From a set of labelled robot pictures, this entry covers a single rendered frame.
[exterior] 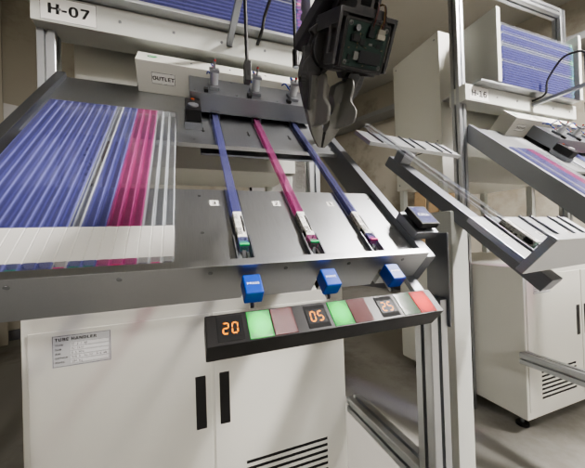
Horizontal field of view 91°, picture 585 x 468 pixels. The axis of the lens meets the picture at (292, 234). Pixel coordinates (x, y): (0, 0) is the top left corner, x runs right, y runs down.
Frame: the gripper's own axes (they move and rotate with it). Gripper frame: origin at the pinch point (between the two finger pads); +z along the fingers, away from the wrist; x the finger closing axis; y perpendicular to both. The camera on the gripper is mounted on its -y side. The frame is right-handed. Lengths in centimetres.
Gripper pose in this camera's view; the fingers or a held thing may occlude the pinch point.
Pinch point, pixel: (320, 137)
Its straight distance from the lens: 44.3
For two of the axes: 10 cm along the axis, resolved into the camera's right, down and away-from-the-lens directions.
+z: -1.3, 8.9, 4.4
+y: 3.2, 4.6, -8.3
